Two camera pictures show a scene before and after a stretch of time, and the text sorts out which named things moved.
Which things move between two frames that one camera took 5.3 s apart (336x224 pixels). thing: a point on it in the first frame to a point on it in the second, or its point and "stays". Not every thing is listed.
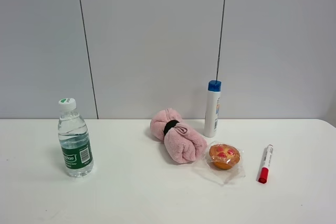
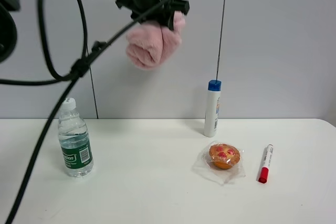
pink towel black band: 182,144 to 149,44
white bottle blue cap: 212,108 stays
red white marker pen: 262,174 stays
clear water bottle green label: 74,140 stays
